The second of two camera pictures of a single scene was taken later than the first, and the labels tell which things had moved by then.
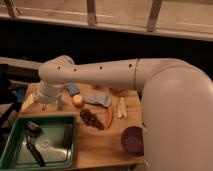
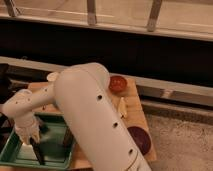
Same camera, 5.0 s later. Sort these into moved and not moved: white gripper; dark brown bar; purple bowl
Moved: white gripper
Not moved: purple bowl; dark brown bar
